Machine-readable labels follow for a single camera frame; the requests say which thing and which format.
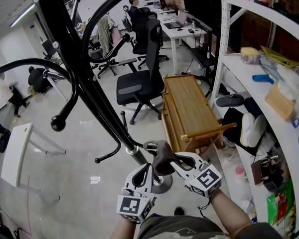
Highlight black mesh office chair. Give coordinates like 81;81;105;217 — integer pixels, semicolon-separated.
116;18;170;125

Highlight person's left forearm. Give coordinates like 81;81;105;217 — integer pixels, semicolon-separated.
111;217;143;239

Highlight blue plastic tool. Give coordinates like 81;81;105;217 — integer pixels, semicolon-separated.
252;74;275;85

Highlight black backpack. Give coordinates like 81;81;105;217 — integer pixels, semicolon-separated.
121;5;133;33

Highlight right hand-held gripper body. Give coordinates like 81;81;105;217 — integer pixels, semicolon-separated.
183;160;223;199

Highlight ceiling light strip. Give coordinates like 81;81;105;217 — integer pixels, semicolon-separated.
9;3;37;27

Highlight olive jacket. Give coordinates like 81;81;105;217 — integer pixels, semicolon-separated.
97;14;115;56

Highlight brown box with metal clasp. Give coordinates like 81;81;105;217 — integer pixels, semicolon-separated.
250;154;285;193

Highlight black coat stand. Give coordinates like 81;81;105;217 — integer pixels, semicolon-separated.
0;0;174;194

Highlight pink-capped bottle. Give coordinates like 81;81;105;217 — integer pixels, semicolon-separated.
235;166;247;182

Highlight small white table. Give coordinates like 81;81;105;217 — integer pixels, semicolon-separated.
0;122;67;202

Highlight dark grey cloth item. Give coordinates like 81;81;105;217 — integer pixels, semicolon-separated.
152;140;180;177

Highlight long white desk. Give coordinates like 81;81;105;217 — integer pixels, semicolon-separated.
149;7;208;76

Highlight yellow-green folder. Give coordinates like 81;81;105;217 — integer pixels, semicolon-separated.
260;45;299;69

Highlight person's olive shirt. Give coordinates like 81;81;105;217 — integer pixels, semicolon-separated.
139;213;284;239

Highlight black cloth bag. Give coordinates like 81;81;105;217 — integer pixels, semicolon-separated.
221;107;263;157

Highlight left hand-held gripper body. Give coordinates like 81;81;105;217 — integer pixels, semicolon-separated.
116;187;157;224

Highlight bamboo shelf rack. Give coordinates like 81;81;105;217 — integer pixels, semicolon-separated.
160;74;238;159

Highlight person's right forearm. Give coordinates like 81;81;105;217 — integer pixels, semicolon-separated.
210;189;255;237

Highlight black wrist cord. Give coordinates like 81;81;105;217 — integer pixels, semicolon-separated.
197;197;213;218

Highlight open laptop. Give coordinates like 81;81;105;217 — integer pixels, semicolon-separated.
163;11;189;30

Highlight pink garment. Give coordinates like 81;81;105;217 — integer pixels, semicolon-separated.
110;27;122;47

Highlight yellow sponge pack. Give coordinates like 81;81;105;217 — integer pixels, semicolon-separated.
240;46;262;65

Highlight white metal shelving unit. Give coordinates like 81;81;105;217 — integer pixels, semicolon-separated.
210;0;299;234

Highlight black chair armrest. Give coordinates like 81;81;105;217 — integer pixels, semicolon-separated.
0;111;12;154

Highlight grey slipper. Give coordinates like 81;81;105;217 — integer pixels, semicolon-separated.
215;93;245;108

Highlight green snack packet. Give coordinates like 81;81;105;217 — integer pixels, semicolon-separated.
266;180;296;228

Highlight clear plastic bags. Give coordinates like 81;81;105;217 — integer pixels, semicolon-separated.
274;63;299;106

